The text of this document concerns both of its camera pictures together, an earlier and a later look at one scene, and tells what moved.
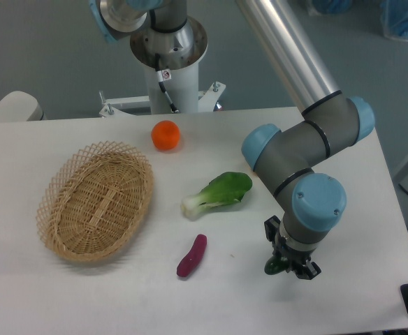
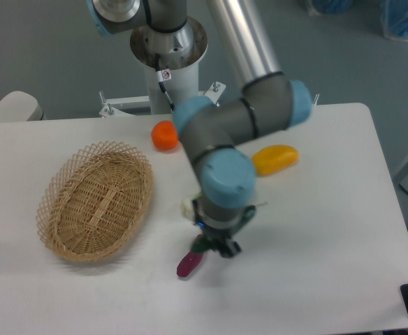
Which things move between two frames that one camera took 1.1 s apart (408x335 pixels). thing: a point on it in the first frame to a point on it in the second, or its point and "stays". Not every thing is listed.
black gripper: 297,259 to 223,236
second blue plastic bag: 333,7 stays
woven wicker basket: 93,201 stays
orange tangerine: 165,135 stays
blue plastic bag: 404,19 stays
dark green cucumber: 276,264 to 200,243
